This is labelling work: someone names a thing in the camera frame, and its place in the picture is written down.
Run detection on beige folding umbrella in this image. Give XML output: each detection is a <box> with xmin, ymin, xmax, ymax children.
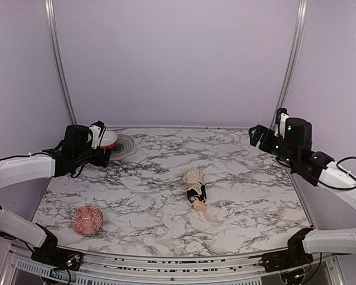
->
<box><xmin>183</xmin><ymin>167</ymin><xmax>213</xmax><ymax>222</ymax></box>

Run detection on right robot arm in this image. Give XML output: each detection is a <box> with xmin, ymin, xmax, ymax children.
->
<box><xmin>248</xmin><ymin>113</ymin><xmax>356</xmax><ymax>255</ymax></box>

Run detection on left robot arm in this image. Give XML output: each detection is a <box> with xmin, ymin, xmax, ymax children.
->
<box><xmin>0</xmin><ymin>121</ymin><xmax>117</xmax><ymax>258</ymax></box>

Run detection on orange white bowl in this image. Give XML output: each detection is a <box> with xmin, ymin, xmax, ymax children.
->
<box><xmin>100</xmin><ymin>131</ymin><xmax>118</xmax><ymax>150</ymax></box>

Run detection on grey ringed silicone mat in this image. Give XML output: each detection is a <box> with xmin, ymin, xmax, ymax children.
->
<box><xmin>110</xmin><ymin>134</ymin><xmax>136</xmax><ymax>161</ymax></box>

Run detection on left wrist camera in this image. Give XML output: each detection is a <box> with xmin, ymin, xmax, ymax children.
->
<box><xmin>88</xmin><ymin>121</ymin><xmax>106</xmax><ymax>150</ymax></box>

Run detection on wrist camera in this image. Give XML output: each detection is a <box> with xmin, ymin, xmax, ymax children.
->
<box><xmin>275</xmin><ymin>107</ymin><xmax>290</xmax><ymax>138</ymax></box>
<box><xmin>88</xmin><ymin>121</ymin><xmax>106</xmax><ymax>150</ymax></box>

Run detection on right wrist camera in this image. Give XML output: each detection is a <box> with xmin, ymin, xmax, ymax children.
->
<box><xmin>275</xmin><ymin>107</ymin><xmax>290</xmax><ymax>138</ymax></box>

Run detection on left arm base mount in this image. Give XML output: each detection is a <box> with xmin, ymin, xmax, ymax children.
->
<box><xmin>31</xmin><ymin>248</ymin><xmax>83</xmax><ymax>271</ymax></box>

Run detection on right aluminium frame post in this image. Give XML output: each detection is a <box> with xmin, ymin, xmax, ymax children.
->
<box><xmin>276</xmin><ymin>0</ymin><xmax>308</xmax><ymax>109</ymax></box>

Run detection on aluminium frame post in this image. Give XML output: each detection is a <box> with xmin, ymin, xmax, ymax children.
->
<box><xmin>44</xmin><ymin>0</ymin><xmax>77</xmax><ymax>124</ymax></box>
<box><xmin>276</xmin><ymin>0</ymin><xmax>308</xmax><ymax>109</ymax></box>

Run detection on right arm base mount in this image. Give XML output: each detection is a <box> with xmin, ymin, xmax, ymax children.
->
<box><xmin>258</xmin><ymin>251</ymin><xmax>314</xmax><ymax>273</ymax></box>

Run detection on front aluminium rail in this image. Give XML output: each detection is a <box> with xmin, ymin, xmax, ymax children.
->
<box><xmin>0</xmin><ymin>241</ymin><xmax>346</xmax><ymax>284</ymax></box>

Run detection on left aluminium frame post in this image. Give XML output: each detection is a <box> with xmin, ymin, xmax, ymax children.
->
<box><xmin>44</xmin><ymin>0</ymin><xmax>77</xmax><ymax>124</ymax></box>

